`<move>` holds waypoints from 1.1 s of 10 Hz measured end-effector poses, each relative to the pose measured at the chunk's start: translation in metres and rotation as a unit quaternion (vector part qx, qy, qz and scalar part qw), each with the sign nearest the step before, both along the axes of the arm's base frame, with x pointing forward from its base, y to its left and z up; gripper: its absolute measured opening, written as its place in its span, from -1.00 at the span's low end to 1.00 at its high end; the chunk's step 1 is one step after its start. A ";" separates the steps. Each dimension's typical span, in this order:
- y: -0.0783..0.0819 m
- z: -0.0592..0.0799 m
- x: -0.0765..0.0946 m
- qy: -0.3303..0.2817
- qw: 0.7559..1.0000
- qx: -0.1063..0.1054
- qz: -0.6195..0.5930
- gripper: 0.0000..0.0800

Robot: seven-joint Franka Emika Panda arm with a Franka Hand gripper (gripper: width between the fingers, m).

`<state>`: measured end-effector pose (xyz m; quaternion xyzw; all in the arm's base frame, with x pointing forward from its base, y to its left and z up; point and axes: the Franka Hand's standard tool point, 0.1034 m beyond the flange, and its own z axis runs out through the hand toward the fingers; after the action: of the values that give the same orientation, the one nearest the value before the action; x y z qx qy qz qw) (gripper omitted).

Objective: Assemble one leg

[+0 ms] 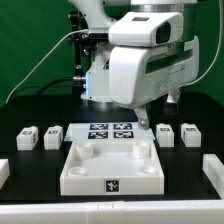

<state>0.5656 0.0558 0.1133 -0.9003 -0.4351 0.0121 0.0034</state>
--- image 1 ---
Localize black cables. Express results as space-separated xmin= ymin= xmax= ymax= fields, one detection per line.
xmin=5 ymin=77 xmax=86 ymax=101

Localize white fiducial marker plate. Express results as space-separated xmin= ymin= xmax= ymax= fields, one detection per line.
xmin=64 ymin=122 xmax=155 ymax=142

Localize white front obstacle bar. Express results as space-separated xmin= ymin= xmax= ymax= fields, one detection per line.
xmin=0 ymin=200 xmax=224 ymax=224

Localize black camera stand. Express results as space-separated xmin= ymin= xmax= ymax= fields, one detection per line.
xmin=68 ymin=11 xmax=94 ymax=88

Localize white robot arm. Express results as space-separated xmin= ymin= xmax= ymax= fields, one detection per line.
xmin=68 ymin=0 xmax=205 ymax=130

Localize white square tabletop part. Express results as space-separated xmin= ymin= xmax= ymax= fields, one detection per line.
xmin=60 ymin=140 xmax=164 ymax=196

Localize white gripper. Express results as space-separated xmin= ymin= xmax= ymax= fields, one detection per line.
xmin=109 ymin=37 xmax=199 ymax=129

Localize white cable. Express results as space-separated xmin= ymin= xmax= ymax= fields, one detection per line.
xmin=5 ymin=29 xmax=90 ymax=104

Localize white left obstacle bar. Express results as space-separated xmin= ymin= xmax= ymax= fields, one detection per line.
xmin=0 ymin=159 xmax=10 ymax=189

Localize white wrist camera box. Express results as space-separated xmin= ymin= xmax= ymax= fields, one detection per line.
xmin=108 ymin=12 xmax=184 ymax=47

